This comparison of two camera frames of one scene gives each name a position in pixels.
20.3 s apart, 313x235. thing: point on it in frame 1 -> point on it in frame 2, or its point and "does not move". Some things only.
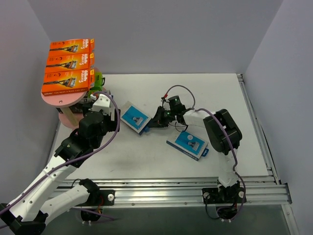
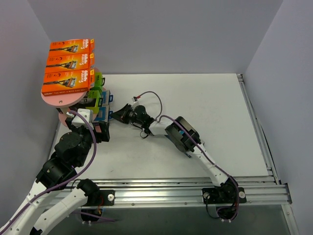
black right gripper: (159, 117) -> (126, 113)
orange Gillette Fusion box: (62, 81) does not move
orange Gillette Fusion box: (70, 62) does not move
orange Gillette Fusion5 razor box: (72, 46) does not move
